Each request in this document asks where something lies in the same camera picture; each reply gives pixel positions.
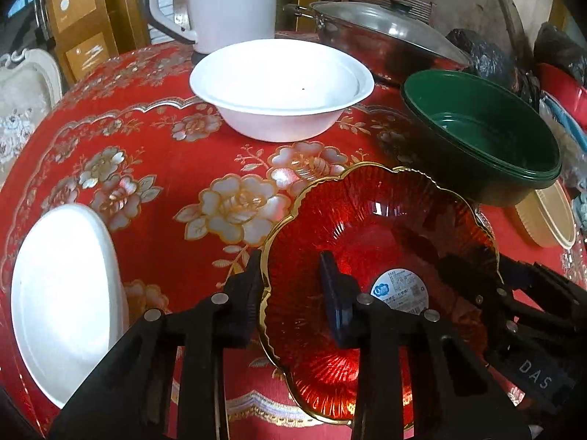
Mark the green plastic bowl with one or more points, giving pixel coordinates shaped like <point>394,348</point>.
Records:
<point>474,137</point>

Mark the clear plastic bag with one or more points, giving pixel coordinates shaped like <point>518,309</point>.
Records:
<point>570,142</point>

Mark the red glass flower plate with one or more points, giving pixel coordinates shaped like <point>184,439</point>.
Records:
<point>386,228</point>

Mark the cream plastic ribbed bowl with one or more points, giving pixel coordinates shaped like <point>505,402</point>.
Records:
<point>547,217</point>

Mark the black plastic bag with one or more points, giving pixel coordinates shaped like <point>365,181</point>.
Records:
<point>554,47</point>
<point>487,60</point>

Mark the white electric kettle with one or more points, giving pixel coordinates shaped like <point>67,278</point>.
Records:
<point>215,24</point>

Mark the wooden cabinet door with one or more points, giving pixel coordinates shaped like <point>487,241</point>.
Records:
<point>89,32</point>

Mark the steel pot with lid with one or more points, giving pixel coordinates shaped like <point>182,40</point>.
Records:
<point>392,45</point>

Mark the small white foam bowl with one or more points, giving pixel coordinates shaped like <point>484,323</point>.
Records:
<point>68,305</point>

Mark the large white foam bowl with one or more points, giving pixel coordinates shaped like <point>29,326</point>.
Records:
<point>281,90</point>

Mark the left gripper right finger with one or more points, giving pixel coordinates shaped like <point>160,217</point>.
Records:
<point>453,395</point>

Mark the red plastic basin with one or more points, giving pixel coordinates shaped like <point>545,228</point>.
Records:
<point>565,89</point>

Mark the white ornate floral chair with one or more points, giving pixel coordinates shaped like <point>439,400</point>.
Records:
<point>31,87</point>

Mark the red floral tablecloth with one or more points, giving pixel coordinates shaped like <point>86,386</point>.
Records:
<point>185,197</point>

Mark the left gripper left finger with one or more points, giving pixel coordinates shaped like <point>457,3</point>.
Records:
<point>128,394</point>

